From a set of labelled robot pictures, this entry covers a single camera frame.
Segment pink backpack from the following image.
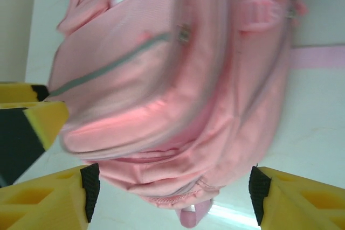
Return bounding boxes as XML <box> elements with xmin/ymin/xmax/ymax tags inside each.
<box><xmin>48</xmin><ymin>0</ymin><xmax>345</xmax><ymax>228</ymax></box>

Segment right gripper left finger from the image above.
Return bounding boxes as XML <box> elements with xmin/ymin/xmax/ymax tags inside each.
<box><xmin>0</xmin><ymin>163</ymin><xmax>101</xmax><ymax>230</ymax></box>

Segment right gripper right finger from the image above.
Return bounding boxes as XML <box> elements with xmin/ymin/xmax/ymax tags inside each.
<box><xmin>249</xmin><ymin>165</ymin><xmax>345</xmax><ymax>230</ymax></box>

